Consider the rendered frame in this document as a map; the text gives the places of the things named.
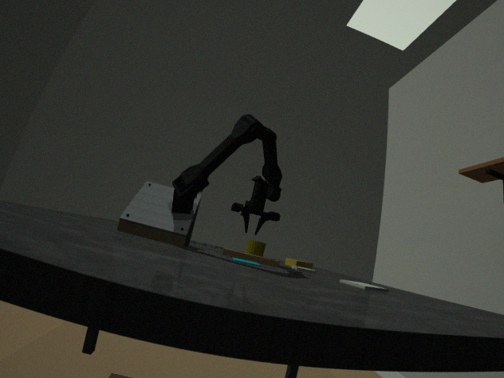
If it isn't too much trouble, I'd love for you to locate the pale grey flat square tile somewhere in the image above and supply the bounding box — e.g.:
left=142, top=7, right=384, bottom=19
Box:
left=292, top=266, right=317, bottom=274
left=340, top=279, right=389, bottom=292

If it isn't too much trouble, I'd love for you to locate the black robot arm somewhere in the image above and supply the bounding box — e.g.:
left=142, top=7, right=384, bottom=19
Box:
left=171, top=115, right=282, bottom=215

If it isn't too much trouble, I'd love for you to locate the tan flat bar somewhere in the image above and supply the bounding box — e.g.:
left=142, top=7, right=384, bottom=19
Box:
left=222, top=248, right=280, bottom=268

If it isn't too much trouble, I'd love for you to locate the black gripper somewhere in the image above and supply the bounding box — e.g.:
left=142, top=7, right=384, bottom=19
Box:
left=231, top=193, right=281, bottom=235

